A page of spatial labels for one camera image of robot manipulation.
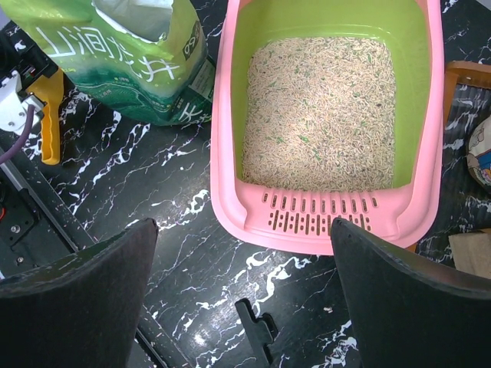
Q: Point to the yellow plastic litter scoop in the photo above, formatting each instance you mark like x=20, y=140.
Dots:
x=50, y=90

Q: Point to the tan sponge block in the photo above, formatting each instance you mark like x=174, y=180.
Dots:
x=472, y=252

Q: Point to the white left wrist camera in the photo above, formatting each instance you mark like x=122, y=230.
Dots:
x=15, y=103

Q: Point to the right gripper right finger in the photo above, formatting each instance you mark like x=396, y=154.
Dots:
x=406, y=310

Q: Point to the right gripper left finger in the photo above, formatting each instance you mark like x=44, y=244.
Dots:
x=81, y=310

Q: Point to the green cat litter bag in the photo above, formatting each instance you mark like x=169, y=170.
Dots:
x=148, y=60

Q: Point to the pink green litter box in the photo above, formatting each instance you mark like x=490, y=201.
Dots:
x=325, y=110

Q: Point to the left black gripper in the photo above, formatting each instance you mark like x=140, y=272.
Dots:
x=20, y=53

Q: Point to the black bag clip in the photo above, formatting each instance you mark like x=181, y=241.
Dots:
x=260, y=331

